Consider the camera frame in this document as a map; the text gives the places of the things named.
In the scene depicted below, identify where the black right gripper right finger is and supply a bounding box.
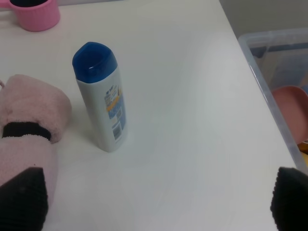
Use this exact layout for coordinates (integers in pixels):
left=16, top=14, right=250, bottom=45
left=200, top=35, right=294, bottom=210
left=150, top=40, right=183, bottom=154
left=270, top=167, right=308, bottom=231

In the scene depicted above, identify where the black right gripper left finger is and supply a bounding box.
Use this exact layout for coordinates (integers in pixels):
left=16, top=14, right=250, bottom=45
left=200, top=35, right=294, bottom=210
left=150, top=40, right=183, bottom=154
left=0, top=167, right=49, bottom=231

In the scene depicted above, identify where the rolled pink towel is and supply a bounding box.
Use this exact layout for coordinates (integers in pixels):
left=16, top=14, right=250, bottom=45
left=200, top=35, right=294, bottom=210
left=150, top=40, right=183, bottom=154
left=0, top=75, right=72, bottom=205

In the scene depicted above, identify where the pink plate in bin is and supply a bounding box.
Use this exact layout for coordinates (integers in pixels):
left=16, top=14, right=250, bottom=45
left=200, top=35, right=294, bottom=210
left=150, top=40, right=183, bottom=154
left=272, top=86, right=308, bottom=144

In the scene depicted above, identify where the clear plastic storage bin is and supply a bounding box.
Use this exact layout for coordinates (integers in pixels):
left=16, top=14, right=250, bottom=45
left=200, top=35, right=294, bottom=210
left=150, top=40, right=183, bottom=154
left=238, top=28, right=308, bottom=173

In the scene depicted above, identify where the white bottle blue cap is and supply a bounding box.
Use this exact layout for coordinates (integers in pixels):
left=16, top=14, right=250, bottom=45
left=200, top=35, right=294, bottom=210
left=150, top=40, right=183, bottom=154
left=72, top=42, right=127, bottom=152

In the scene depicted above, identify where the pink saucepan with handle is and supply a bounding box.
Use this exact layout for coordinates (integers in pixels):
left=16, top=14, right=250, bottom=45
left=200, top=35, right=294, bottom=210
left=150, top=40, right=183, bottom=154
left=0, top=0, right=60, bottom=32

